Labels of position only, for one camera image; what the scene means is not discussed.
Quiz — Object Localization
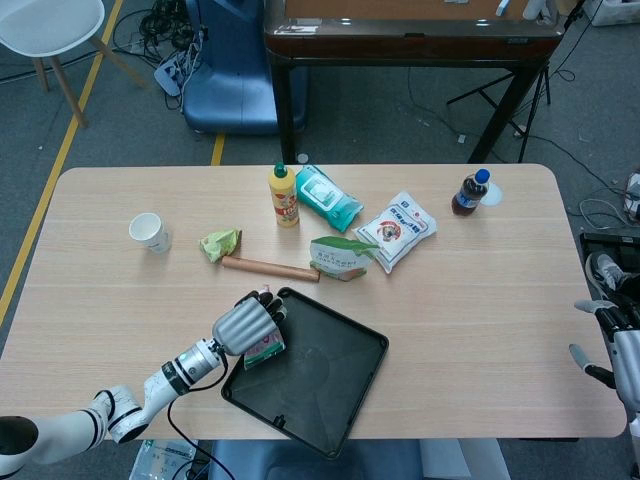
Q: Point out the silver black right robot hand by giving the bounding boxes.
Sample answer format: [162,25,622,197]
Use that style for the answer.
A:
[568,298,640,402]

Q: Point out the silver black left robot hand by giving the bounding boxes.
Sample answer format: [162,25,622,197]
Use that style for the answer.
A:
[211,289,290,357]

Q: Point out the white chair wooden legs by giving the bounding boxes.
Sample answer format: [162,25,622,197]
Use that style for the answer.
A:
[0,0,151,129]

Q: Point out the green white corn starch bag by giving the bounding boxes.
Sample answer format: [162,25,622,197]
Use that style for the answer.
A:
[308,235,382,282]

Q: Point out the pink white snack bag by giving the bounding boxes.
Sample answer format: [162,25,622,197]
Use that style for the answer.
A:
[243,283,287,372]

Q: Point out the green wrapper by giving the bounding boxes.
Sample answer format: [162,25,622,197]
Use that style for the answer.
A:
[198,228,243,264]

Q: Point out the black plastic tray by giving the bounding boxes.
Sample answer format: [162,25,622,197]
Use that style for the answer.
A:
[220,286,390,460]

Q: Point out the brown mahjong table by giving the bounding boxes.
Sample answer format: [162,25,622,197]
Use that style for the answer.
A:
[263,0,565,165]

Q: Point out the grey sneaker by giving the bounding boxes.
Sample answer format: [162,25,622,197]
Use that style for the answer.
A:
[584,252,631,291]

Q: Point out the wooden rolling pin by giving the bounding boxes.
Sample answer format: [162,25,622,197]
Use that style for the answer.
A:
[221,255,322,284]

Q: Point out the white paper cup stack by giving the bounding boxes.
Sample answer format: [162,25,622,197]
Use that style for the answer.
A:
[128,212,174,255]

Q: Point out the blue machine pedestal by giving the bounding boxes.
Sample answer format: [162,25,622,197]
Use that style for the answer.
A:
[182,0,309,137]

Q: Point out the white power strip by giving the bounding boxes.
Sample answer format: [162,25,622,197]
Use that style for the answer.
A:
[624,172,640,221]
[153,49,204,99]

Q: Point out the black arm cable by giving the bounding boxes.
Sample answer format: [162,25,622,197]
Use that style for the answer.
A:
[167,344,234,480]

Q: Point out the tangled black floor cables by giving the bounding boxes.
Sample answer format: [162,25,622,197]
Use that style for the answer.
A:
[112,0,201,61]

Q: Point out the cola bottle blue cap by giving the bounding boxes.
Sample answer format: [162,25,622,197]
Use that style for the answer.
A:
[451,168,491,217]

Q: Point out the yellow sauce bottle green cap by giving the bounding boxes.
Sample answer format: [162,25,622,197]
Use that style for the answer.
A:
[268,163,301,229]

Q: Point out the white bag blue red print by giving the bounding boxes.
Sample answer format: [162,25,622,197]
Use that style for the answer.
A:
[352,191,437,275]

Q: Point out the teal wet wipes pack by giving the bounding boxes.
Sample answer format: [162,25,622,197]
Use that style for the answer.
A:
[295,165,364,234]

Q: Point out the black tripod stand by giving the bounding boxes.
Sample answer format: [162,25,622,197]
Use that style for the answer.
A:
[446,59,554,139]

